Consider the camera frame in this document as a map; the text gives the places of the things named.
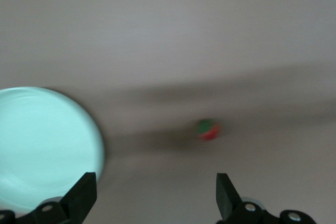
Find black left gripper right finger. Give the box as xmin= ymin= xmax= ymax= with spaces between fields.
xmin=216 ymin=173 xmax=316 ymax=224

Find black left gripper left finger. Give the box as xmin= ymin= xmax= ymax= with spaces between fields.
xmin=0 ymin=172 xmax=98 ymax=224

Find brown table cover sheet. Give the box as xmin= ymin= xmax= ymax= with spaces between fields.
xmin=0 ymin=0 xmax=336 ymax=224

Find red strawberry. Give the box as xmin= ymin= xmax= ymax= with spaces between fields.
xmin=196 ymin=119 xmax=223 ymax=142

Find pale green round plate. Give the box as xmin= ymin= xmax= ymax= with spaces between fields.
xmin=0 ymin=86 xmax=107 ymax=213

